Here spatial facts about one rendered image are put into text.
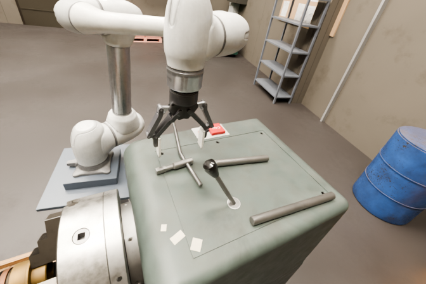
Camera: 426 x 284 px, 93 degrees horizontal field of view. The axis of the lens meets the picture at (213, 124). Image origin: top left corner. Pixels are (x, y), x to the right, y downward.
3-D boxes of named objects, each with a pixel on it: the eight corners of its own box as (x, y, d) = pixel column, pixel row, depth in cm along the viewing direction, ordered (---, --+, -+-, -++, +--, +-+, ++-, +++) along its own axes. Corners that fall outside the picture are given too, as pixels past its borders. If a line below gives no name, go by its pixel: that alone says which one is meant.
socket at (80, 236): (92, 230, 48) (90, 226, 46) (92, 245, 46) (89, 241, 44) (76, 234, 47) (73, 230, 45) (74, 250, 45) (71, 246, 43)
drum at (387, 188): (421, 217, 218) (494, 158, 170) (390, 234, 196) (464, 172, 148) (370, 176, 260) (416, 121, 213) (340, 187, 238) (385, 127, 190)
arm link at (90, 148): (70, 156, 111) (58, 123, 99) (103, 141, 124) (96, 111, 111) (85, 172, 104) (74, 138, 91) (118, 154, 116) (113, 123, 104)
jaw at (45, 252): (87, 241, 56) (80, 200, 56) (84, 251, 52) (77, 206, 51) (37, 258, 52) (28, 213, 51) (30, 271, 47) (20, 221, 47)
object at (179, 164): (157, 177, 58) (193, 165, 63) (156, 171, 57) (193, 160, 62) (154, 171, 59) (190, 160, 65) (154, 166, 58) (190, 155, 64)
